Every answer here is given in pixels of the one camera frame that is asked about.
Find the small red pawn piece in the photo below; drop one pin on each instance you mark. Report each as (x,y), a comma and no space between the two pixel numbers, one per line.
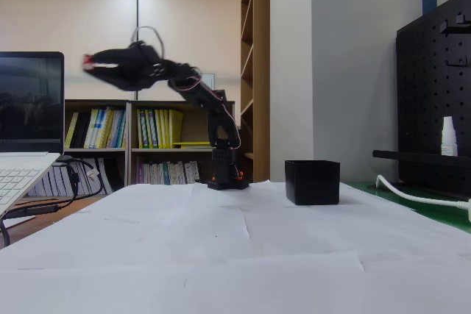
(87,59)

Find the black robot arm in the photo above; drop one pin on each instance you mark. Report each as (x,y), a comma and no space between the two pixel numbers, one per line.
(221,134)

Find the black plastic box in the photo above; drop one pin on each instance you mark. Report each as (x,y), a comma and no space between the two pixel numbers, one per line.
(312,183)

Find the beige roller blind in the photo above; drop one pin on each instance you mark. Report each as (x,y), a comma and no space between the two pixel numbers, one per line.
(191,34)
(55,16)

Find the framed certificate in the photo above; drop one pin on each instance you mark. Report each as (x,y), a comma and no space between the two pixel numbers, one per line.
(210,80)

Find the flat yellow book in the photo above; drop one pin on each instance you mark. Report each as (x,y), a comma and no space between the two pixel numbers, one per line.
(195,143)

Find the white laptop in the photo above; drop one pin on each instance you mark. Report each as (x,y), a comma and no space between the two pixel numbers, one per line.
(29,108)

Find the wooden bookshelf with books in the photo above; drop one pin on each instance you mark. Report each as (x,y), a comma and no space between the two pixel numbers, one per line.
(184,152)

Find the tall wooden bookshelf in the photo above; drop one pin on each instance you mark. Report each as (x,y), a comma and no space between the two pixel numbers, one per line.
(261,71)

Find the white paper sheet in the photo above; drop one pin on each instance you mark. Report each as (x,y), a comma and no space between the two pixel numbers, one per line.
(92,292)
(423,284)
(147,200)
(364,200)
(386,233)
(276,288)

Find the orange black table clamp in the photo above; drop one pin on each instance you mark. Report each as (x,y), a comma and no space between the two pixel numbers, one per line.
(215,178)
(241,174)

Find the black pegboard shelf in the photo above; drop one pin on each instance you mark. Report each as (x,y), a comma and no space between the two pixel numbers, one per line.
(404,157)

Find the black pegboard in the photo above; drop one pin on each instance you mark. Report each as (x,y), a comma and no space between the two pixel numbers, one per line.
(423,89)

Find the black pegboard hook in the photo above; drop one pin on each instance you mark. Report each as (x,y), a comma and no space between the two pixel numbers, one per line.
(454,63)
(447,28)

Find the white dropper bottle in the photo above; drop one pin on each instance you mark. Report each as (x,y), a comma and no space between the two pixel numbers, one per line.
(449,137)

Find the white power strip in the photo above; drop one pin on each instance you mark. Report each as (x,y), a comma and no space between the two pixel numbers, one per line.
(469,211)

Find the low bookshelf dark frame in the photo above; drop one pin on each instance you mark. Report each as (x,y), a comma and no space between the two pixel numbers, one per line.
(95,152)

